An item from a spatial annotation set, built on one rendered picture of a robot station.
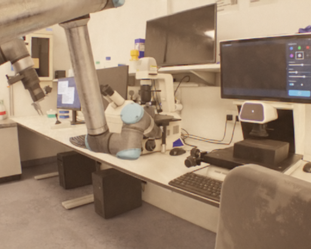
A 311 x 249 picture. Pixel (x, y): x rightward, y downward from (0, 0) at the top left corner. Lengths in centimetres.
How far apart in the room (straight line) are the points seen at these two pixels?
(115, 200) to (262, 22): 183
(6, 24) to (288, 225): 60
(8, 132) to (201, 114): 225
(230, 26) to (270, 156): 125
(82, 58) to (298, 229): 80
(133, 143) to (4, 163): 249
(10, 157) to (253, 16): 294
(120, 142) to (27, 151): 306
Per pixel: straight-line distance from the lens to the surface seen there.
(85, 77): 92
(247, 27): 189
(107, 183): 214
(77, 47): 91
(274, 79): 107
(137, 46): 230
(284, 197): 45
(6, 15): 50
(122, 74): 178
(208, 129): 188
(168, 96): 158
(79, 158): 292
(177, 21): 196
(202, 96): 189
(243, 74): 113
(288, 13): 180
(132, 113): 97
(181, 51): 186
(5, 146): 324
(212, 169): 104
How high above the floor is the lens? 111
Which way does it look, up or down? 8 degrees down
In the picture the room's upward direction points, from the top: straight up
